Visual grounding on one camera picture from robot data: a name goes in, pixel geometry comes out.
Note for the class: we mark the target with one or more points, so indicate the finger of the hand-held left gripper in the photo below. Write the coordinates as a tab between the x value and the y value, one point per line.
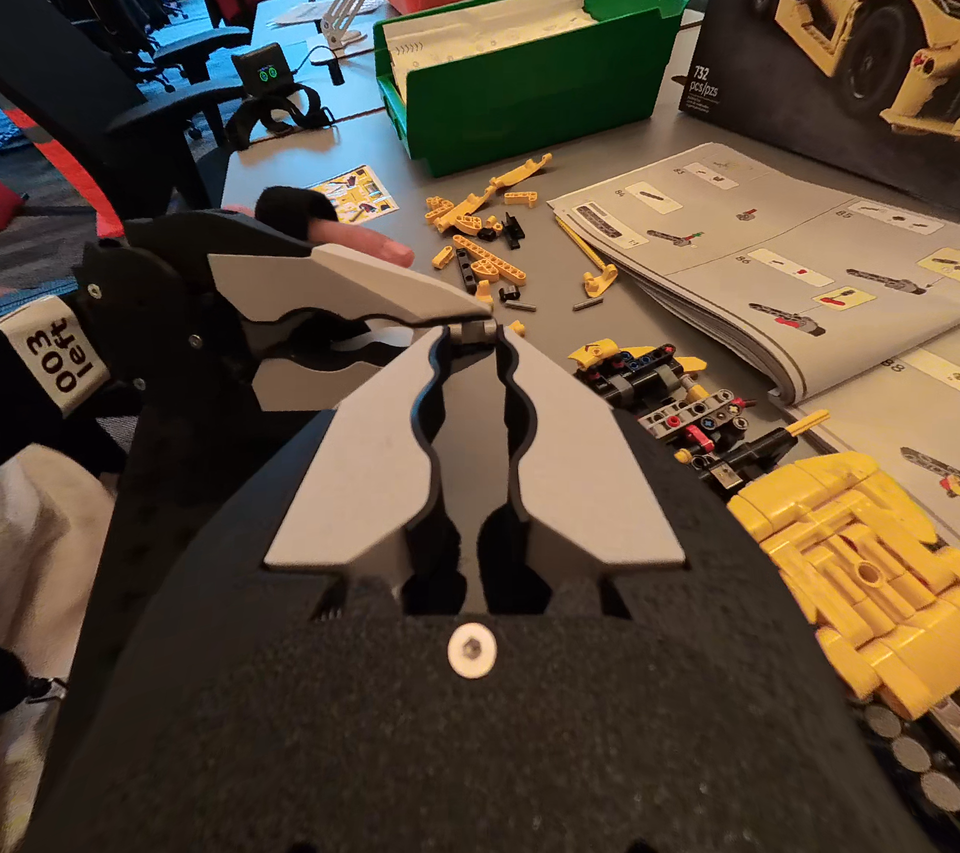
345	283
300	388

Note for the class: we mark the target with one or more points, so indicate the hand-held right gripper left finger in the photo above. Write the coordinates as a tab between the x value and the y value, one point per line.
360	485

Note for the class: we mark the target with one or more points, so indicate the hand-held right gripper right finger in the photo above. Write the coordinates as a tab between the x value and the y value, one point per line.
592	493

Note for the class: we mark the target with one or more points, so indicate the grey angled connector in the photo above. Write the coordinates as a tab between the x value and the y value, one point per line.
472	333

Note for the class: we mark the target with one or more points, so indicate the partly built toy car model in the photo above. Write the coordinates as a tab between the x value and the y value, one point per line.
847	553

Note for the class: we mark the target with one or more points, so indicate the instruction booklet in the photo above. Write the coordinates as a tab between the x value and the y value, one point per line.
787	230

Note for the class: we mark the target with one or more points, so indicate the grey desk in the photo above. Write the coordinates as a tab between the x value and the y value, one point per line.
360	144

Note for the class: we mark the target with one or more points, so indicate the person's left hand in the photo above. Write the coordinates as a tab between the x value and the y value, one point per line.
367	245

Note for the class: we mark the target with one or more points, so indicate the yellow printed sheet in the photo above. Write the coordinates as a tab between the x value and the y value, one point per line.
352	197

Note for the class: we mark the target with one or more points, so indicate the black dimpled armrest pad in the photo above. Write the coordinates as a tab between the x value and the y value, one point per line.
187	463

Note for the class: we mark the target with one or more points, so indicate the pile of yellow body panels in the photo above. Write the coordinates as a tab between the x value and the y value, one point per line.
487	260

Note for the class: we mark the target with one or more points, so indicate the orange traffic cone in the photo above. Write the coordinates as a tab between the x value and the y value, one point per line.
67	170

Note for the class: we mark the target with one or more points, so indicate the small black display device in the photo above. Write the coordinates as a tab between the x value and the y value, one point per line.
259	69

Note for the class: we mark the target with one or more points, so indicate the green plastic bin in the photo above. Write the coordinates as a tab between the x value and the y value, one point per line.
525	110

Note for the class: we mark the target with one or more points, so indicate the white paper bag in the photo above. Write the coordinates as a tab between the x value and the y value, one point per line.
487	28

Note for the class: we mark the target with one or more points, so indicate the toy car set box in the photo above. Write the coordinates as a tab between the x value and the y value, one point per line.
750	80

